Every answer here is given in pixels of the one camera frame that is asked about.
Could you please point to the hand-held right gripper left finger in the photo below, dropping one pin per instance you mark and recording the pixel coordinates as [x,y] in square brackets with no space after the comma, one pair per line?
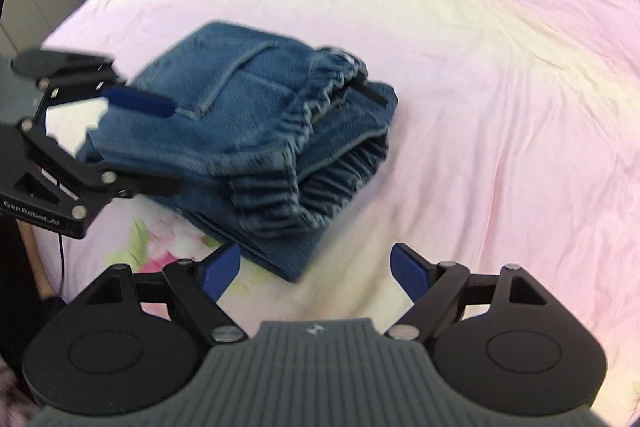
[220,269]

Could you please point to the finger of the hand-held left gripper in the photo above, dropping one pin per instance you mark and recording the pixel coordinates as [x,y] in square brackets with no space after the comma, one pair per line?
[150,187]
[140,102]

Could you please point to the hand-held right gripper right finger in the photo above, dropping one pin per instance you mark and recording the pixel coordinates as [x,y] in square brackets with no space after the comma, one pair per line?
[410,269]

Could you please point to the blue denim pants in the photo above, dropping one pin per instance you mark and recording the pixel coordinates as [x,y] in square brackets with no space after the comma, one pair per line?
[240,122]

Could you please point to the person's left forearm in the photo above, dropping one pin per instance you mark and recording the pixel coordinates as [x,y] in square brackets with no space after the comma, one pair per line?
[37,267]

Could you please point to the dark cloth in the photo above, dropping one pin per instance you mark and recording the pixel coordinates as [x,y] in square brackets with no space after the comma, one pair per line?
[20,307]

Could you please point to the pink floral duvet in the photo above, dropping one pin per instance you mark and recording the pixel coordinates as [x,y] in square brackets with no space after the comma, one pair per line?
[500,107]

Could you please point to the pink patterned cloth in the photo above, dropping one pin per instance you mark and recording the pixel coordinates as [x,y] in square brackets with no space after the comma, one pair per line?
[12,387]

